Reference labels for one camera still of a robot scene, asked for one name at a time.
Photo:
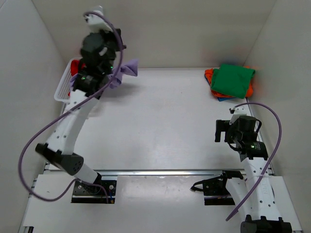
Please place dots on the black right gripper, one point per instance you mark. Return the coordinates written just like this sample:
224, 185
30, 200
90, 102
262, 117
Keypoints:
224, 126

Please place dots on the purple t shirt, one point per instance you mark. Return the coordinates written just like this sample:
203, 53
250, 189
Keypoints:
130, 68

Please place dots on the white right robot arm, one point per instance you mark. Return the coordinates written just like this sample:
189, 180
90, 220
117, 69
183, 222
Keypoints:
252, 194

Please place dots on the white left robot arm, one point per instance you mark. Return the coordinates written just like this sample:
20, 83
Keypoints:
98, 53

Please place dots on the blue folded t shirt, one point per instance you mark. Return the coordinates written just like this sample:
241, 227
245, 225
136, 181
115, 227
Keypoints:
221, 98

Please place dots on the red t shirt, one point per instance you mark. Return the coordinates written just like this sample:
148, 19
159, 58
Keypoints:
74, 67

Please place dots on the green folded t shirt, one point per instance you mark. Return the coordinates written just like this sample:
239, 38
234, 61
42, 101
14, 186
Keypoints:
232, 80

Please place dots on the orange folded t shirt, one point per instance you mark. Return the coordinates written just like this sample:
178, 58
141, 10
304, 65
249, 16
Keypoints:
249, 91

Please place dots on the white plastic basket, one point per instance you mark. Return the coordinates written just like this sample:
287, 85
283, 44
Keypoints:
63, 88

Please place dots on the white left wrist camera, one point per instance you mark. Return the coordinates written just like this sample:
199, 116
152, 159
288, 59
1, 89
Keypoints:
96, 23

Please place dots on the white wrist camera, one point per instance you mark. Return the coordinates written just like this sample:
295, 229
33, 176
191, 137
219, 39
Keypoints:
236, 112
96, 23

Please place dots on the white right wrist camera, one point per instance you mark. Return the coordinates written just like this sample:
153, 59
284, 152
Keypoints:
236, 112

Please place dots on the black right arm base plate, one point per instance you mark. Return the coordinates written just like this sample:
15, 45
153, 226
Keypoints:
214, 190

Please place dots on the aluminium table edge rail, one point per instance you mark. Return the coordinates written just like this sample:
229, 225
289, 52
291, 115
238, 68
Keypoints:
174, 172

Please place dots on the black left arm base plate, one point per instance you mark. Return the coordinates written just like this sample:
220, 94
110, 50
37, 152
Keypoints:
83, 193

